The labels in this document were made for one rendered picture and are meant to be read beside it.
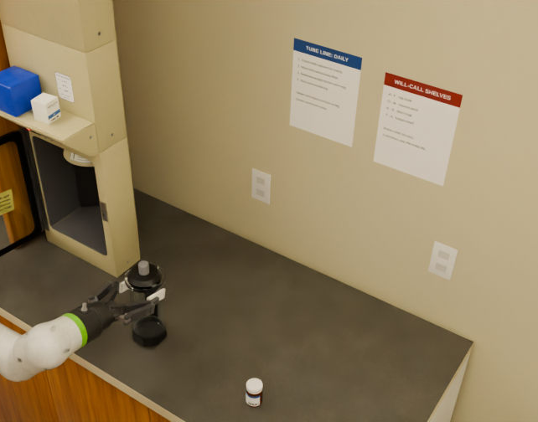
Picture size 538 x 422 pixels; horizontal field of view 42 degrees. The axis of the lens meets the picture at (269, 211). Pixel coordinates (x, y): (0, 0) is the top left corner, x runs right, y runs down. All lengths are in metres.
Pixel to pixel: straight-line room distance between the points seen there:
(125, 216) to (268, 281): 0.50
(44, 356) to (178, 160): 1.02
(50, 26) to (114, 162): 0.42
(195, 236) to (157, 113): 0.44
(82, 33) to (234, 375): 0.99
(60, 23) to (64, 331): 0.77
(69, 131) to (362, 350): 1.02
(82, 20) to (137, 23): 0.52
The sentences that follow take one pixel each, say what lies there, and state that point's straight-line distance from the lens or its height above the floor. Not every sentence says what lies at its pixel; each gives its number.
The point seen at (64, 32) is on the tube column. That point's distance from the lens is 1.92.
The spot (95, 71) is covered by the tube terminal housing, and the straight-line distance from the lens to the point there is 1.93.
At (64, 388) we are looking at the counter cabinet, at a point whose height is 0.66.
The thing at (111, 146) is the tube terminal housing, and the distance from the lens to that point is 2.06.
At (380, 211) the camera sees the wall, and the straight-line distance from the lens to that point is 2.09.
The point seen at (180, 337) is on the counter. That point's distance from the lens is 2.11.
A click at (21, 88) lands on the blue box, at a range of 2.03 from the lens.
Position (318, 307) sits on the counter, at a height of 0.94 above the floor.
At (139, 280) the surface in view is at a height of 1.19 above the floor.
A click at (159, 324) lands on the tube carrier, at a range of 2.04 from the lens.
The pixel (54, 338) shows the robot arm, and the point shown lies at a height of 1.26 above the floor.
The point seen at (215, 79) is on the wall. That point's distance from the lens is 2.22.
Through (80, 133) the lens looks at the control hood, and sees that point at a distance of 1.95.
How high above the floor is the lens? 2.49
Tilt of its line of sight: 37 degrees down
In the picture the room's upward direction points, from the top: 2 degrees clockwise
